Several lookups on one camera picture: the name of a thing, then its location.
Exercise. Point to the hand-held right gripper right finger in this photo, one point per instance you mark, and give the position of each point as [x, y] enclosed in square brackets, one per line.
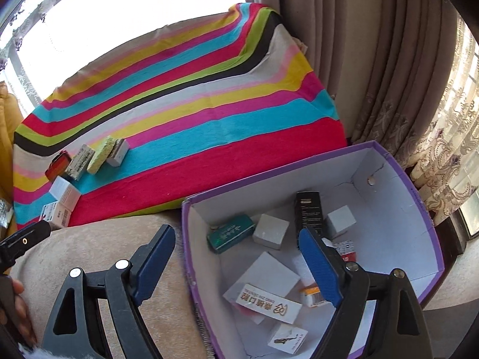
[322, 269]

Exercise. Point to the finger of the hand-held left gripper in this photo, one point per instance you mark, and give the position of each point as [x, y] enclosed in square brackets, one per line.
[26, 239]

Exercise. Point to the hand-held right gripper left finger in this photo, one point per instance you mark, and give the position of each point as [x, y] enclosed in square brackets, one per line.
[155, 265]

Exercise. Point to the small beige orange box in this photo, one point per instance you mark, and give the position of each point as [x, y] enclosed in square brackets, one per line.
[312, 294]

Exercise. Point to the red and white packet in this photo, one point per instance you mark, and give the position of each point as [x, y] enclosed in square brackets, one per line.
[346, 250]

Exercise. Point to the small grey box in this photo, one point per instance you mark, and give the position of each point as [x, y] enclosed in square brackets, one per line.
[271, 232]
[340, 224]

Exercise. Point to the large white pink-stained box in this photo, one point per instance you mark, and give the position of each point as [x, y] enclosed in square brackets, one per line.
[269, 273]

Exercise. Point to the tall black box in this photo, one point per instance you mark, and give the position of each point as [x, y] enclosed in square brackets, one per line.
[308, 213]

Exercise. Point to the long white orange-print box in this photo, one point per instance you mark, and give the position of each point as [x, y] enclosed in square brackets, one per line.
[269, 303]

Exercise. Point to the white box with gold picture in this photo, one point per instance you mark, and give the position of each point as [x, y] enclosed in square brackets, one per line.
[288, 338]

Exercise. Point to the teal green box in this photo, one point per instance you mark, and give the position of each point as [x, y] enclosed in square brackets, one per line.
[230, 233]

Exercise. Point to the purple cardboard box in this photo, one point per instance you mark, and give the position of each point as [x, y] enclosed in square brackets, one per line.
[374, 202]

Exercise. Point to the person's left hand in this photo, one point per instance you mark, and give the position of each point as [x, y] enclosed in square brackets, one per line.
[20, 306]

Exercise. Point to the silver blister pack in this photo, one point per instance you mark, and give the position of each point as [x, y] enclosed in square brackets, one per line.
[5, 211]

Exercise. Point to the plain white box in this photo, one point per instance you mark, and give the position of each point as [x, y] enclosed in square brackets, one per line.
[56, 215]

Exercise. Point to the white box with small text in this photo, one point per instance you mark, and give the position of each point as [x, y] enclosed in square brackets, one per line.
[65, 192]

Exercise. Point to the beige cushion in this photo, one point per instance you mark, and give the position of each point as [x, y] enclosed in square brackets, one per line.
[93, 239]

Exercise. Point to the white medicine box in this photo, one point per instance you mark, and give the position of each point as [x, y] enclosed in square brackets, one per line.
[79, 162]

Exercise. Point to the yellow leather sofa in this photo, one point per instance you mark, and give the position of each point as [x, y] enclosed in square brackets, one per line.
[5, 138]

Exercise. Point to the green scrubbing sponge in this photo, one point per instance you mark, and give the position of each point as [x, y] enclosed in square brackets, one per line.
[101, 155]

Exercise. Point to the small white brown-topped box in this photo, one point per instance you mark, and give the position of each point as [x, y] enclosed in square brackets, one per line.
[118, 155]

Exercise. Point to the rainbow striped cloth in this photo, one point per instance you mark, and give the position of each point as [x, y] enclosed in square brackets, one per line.
[187, 119]

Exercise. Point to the embroidered lace curtain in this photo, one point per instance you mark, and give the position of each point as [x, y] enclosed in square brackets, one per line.
[449, 149]

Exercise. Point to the sheer window curtain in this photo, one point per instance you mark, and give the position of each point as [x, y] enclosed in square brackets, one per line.
[15, 48]

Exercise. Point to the brown pleated curtain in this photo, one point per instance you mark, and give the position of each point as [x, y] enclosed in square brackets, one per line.
[355, 45]

